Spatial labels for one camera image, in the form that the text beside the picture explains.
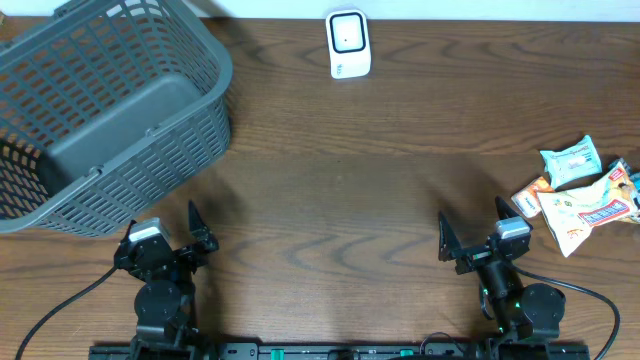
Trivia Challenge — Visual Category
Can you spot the white barcode scanner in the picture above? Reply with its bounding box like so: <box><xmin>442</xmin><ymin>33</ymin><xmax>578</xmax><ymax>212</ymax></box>
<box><xmin>325</xmin><ymin>9</ymin><xmax>372</xmax><ymax>79</ymax></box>

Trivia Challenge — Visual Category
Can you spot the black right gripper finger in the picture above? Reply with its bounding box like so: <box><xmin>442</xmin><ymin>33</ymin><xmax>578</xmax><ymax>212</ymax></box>
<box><xmin>438</xmin><ymin>212</ymin><xmax>462</xmax><ymax>262</ymax></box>
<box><xmin>495</xmin><ymin>196</ymin><xmax>533</xmax><ymax>230</ymax></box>

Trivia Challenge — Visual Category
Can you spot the blue mouthwash bottle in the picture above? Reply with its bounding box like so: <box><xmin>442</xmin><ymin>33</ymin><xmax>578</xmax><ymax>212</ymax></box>
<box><xmin>608</xmin><ymin>158</ymin><xmax>640</xmax><ymax>189</ymax></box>

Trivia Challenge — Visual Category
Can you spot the yellow snack bag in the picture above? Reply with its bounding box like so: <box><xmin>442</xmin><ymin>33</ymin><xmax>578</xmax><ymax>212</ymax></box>
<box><xmin>538</xmin><ymin>165</ymin><xmax>639</xmax><ymax>257</ymax></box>

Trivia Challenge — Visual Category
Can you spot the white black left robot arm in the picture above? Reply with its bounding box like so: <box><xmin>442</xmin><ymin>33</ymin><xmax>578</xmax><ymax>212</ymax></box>
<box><xmin>114</xmin><ymin>202</ymin><xmax>219</xmax><ymax>359</ymax></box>

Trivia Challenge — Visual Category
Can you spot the teal wet wipes pack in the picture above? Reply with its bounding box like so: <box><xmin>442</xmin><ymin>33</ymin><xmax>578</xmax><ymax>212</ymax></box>
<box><xmin>539</xmin><ymin>135</ymin><xmax>602</xmax><ymax>189</ymax></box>

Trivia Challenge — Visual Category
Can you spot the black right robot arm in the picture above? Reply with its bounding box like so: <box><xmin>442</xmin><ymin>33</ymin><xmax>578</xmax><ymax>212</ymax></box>
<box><xmin>438</xmin><ymin>197</ymin><xmax>566</xmax><ymax>353</ymax></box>

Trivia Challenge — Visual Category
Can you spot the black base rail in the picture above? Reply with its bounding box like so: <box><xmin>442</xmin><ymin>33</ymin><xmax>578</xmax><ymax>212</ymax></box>
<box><xmin>88</xmin><ymin>341</ymin><xmax>590</xmax><ymax>360</ymax></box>

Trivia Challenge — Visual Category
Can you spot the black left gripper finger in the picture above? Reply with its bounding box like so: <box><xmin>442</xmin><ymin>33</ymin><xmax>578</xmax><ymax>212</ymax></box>
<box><xmin>188</xmin><ymin>201</ymin><xmax>219</xmax><ymax>253</ymax></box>
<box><xmin>118</xmin><ymin>220</ymin><xmax>136</xmax><ymax>248</ymax></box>

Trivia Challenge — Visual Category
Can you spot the dark grey plastic basket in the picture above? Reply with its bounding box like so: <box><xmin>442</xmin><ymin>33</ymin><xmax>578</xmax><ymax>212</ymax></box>
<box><xmin>1</xmin><ymin>0</ymin><xmax>233</xmax><ymax>237</ymax></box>

